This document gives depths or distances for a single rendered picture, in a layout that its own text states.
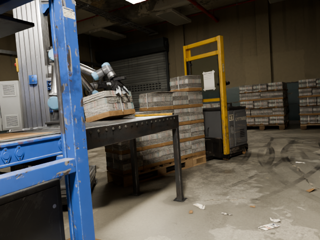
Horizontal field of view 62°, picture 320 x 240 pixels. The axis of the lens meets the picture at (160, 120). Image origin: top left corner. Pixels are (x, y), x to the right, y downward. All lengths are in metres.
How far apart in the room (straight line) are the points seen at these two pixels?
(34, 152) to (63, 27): 0.54
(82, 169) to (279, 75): 8.64
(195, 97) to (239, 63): 6.03
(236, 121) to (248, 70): 5.43
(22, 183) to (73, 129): 0.29
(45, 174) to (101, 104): 1.31
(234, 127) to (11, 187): 3.67
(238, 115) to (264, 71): 5.19
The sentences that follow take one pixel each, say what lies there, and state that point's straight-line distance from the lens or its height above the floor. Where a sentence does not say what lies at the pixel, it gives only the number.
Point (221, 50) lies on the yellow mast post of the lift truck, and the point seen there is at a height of 1.63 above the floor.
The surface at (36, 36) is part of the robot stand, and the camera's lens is 2.93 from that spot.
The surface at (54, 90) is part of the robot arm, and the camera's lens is 2.50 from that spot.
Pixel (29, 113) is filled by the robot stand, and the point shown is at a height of 0.91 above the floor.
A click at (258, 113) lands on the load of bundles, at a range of 7.90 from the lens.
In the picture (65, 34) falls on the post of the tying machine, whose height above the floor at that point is 1.22.
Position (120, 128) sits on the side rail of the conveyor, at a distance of 1.73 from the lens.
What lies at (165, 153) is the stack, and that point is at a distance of 3.42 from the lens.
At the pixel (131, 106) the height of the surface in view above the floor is 0.90.
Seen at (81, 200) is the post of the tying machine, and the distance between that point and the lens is 1.25.
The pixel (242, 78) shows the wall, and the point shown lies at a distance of 9.65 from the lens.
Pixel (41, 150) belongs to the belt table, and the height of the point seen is 0.74.
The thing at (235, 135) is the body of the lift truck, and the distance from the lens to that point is 4.33.
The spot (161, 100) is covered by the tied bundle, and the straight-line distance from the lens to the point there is 3.37.
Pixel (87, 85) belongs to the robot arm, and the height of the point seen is 1.19.
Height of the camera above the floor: 0.90
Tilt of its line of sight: 3 degrees down
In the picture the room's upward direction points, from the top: 4 degrees counter-clockwise
